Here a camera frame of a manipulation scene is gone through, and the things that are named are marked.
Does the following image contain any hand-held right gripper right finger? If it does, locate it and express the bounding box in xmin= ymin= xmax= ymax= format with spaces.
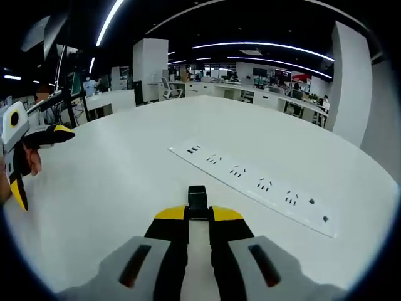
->
xmin=208 ymin=205 xmax=348 ymax=301

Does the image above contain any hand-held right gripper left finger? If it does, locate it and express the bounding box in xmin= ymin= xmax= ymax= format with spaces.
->
xmin=59 ymin=203 xmax=190 ymax=301

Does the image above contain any person's left hand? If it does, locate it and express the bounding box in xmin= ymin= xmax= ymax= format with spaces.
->
xmin=21 ymin=147 xmax=43 ymax=177

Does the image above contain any white built-in power strip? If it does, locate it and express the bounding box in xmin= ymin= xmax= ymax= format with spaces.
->
xmin=168 ymin=140 xmax=338 ymax=239

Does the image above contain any computer monitor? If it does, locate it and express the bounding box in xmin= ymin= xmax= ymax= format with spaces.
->
xmin=70 ymin=71 xmax=81 ymax=97

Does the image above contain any white low counter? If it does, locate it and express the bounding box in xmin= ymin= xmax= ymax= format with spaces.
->
xmin=84 ymin=89 xmax=136 ymax=122

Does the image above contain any long ceiling light strip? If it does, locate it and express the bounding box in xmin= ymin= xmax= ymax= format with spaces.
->
xmin=95 ymin=0 xmax=126 ymax=46

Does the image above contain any white office chair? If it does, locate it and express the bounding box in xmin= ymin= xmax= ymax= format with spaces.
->
xmin=160 ymin=77 xmax=184 ymax=100

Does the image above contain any white office desk row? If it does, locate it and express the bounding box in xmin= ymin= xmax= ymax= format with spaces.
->
xmin=175 ymin=80 xmax=330 ymax=126

